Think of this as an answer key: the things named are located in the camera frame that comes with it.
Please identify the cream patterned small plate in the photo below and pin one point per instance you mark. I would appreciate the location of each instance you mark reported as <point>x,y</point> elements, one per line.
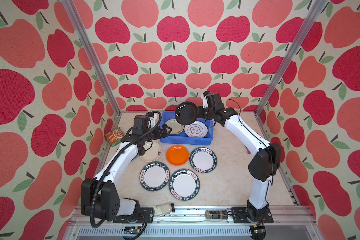
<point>176,127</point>

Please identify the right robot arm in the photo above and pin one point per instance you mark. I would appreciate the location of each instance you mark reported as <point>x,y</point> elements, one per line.
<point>266,156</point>

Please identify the green-rim hao wei plate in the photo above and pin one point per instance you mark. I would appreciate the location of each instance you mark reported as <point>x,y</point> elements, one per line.
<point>154,176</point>
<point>184,185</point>
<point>203,160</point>

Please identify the blue plastic bin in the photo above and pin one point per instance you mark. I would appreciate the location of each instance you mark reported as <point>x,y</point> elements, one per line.
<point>183,139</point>

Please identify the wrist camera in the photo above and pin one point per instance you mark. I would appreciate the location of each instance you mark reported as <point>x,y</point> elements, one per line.
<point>205,99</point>
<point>152,119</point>

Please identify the left aluminium frame post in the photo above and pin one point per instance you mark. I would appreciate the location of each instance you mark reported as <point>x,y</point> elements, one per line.
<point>78,24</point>

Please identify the right aluminium frame post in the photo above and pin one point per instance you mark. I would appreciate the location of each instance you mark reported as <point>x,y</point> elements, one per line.
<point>302,33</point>

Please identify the black plate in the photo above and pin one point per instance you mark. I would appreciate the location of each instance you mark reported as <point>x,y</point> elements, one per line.
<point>186,113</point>

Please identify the small dark electronics module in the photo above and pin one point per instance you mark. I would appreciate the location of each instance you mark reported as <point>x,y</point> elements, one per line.
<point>216,215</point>

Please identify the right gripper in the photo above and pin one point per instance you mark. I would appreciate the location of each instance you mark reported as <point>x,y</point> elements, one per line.
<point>199,111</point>

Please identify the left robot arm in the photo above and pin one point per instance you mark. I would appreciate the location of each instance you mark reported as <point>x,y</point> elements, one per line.
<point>99,196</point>

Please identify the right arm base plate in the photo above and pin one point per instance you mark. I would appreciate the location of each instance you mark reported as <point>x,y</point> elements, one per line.
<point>252,215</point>

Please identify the front aluminium frame rail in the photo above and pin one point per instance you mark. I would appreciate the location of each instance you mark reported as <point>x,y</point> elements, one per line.
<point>190,223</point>

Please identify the white plate green cloud outline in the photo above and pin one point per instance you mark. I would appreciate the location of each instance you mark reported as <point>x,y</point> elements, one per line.
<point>196,130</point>

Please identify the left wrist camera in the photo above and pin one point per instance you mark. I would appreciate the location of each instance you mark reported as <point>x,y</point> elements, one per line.
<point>152,119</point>

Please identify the beige connector box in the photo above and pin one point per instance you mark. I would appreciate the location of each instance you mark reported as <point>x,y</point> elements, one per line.
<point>164,209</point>

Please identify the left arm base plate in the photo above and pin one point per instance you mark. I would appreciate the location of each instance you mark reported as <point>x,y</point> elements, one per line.
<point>144,215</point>

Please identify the aluminium frame post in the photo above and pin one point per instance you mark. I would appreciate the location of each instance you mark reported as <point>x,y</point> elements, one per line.
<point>302,33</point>
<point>78,24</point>

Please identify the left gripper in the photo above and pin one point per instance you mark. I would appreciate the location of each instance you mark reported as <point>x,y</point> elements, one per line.
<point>164,134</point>

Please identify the plain cream plate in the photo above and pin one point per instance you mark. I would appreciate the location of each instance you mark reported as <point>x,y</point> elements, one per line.
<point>153,152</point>

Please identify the orange plate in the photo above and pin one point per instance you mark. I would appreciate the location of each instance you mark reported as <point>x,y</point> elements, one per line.
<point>177,155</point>

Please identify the orange noodle snack packet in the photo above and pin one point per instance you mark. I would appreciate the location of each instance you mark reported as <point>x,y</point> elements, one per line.
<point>115,136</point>

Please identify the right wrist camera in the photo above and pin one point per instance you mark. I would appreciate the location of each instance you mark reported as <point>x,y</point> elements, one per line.
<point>205,99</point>

